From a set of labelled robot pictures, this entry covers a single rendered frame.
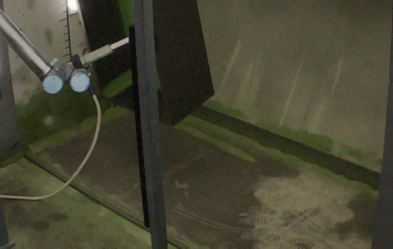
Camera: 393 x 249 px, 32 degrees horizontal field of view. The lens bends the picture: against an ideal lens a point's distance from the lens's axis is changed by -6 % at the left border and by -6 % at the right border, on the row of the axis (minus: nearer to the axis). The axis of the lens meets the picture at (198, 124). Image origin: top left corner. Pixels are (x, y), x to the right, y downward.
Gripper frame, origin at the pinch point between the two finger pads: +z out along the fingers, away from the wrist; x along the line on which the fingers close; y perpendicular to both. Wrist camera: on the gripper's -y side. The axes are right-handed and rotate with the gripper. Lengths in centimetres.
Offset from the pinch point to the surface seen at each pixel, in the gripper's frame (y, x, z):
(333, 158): 111, 108, 14
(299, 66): 62, 116, 55
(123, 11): -14, 30, 51
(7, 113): 13, -65, 63
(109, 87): 25, 4, 51
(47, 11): -34, -14, 75
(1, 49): -26, -49, 54
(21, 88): 4, -50, 68
